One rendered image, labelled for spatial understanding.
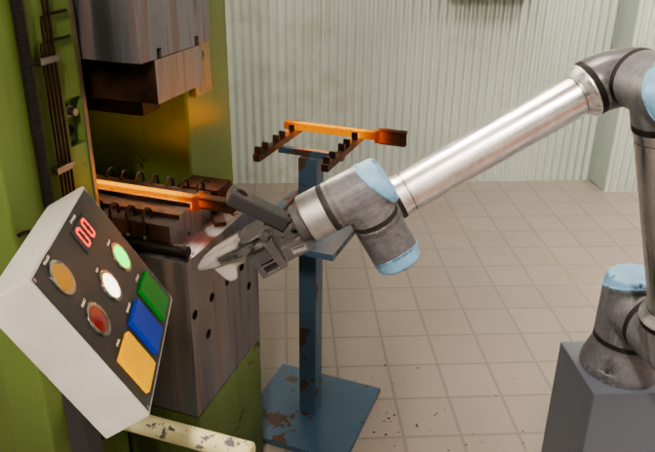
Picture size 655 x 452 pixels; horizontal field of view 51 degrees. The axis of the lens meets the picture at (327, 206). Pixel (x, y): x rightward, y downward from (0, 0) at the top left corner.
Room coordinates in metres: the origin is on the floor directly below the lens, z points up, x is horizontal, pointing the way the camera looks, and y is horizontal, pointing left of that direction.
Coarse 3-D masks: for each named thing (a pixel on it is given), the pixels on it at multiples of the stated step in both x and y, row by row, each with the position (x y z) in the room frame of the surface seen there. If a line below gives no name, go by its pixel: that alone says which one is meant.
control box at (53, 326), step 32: (64, 224) 0.98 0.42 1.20; (96, 224) 1.08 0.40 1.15; (32, 256) 0.88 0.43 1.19; (64, 256) 0.92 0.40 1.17; (96, 256) 1.00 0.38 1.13; (128, 256) 1.09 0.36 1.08; (0, 288) 0.82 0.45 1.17; (32, 288) 0.80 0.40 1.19; (96, 288) 0.93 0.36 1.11; (128, 288) 1.02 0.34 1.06; (0, 320) 0.79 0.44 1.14; (32, 320) 0.80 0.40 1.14; (64, 320) 0.80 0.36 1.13; (128, 320) 0.95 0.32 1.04; (160, 320) 1.04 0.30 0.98; (32, 352) 0.80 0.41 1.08; (64, 352) 0.80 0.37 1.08; (96, 352) 0.81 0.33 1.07; (160, 352) 0.97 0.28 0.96; (64, 384) 0.80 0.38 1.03; (96, 384) 0.80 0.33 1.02; (128, 384) 0.82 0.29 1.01; (96, 416) 0.80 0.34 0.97; (128, 416) 0.81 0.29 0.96
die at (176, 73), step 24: (192, 48) 1.58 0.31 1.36; (96, 72) 1.47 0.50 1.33; (120, 72) 1.46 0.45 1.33; (144, 72) 1.44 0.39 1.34; (168, 72) 1.47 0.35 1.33; (192, 72) 1.57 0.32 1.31; (96, 96) 1.48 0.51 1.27; (120, 96) 1.46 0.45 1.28; (144, 96) 1.44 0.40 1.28; (168, 96) 1.47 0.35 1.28
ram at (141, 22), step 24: (96, 0) 1.41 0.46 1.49; (120, 0) 1.39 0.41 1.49; (144, 0) 1.41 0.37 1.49; (168, 0) 1.49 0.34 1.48; (192, 0) 1.59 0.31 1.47; (96, 24) 1.41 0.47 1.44; (120, 24) 1.39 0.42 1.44; (144, 24) 1.40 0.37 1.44; (168, 24) 1.49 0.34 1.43; (192, 24) 1.58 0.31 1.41; (96, 48) 1.41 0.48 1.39; (120, 48) 1.39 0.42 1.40; (144, 48) 1.40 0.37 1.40; (168, 48) 1.48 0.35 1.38
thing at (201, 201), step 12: (96, 180) 1.64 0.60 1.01; (132, 192) 1.59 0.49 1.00; (144, 192) 1.57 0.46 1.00; (156, 192) 1.57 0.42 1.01; (168, 192) 1.57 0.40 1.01; (180, 192) 1.57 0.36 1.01; (204, 192) 1.56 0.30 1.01; (192, 204) 1.52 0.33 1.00; (204, 204) 1.53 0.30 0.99; (216, 204) 1.52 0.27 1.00
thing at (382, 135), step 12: (288, 120) 2.12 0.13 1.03; (324, 132) 2.05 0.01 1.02; (336, 132) 2.04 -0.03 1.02; (348, 132) 2.02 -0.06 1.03; (360, 132) 2.01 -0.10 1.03; (372, 132) 2.00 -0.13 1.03; (384, 132) 1.99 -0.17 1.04; (396, 132) 1.97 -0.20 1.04; (384, 144) 1.98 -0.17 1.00; (396, 144) 1.97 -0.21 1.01
